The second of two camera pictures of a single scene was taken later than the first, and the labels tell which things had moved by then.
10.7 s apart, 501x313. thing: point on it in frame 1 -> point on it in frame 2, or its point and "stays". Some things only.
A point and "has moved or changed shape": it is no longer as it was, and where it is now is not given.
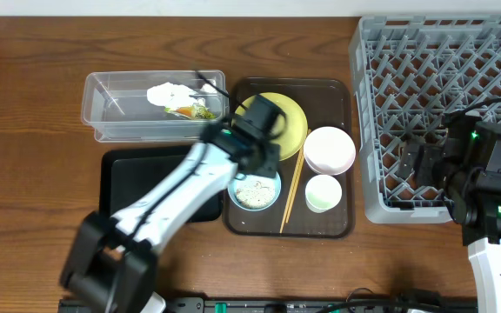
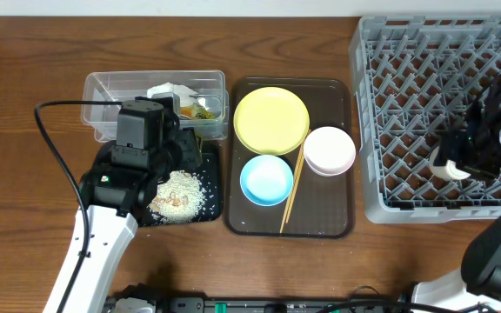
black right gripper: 431,155 -> 452,149
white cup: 323,192 has moved or changed shape
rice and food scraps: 255,192 has moved or changed shape
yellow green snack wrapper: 195,111 stays
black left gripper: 258,162 -> 190,148
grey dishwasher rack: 410,73 stays
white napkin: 172,96 stays
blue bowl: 254,192 has moved or changed shape
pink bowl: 330,150 stays
